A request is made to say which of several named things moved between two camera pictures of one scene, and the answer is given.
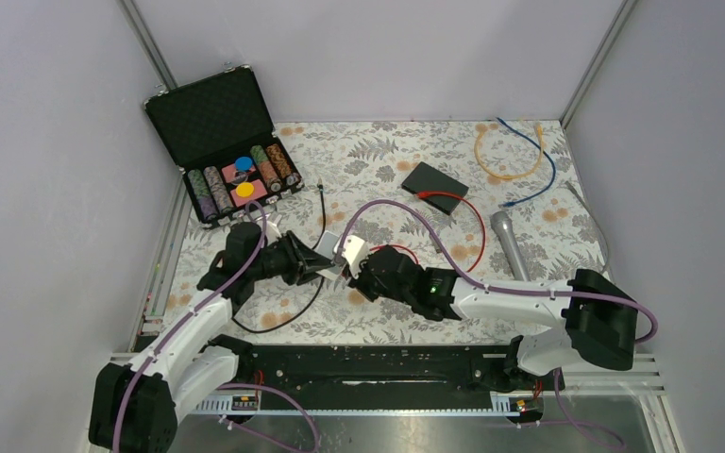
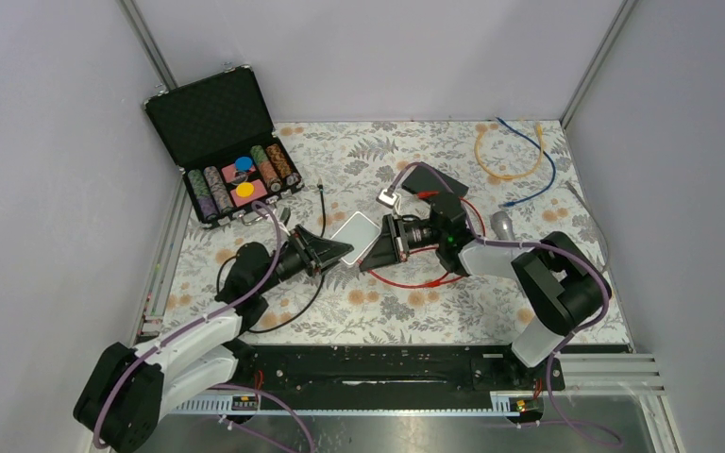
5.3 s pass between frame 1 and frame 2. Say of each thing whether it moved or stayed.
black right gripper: moved
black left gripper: stayed
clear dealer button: stayed
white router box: moved
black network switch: stayed
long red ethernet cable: stayed
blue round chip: stayed
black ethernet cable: stayed
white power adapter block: moved
